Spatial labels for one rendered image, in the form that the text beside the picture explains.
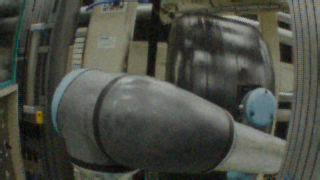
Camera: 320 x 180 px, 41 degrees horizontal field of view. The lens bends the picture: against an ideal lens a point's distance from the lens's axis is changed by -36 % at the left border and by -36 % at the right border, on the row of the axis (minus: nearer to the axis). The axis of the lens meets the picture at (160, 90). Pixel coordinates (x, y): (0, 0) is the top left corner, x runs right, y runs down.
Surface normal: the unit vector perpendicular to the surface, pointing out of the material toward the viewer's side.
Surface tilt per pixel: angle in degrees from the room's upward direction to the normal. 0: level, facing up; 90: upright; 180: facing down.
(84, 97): 61
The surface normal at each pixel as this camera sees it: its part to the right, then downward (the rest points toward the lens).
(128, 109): -0.22, -0.42
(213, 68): 0.03, -0.42
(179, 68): -0.65, -0.36
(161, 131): 0.11, -0.04
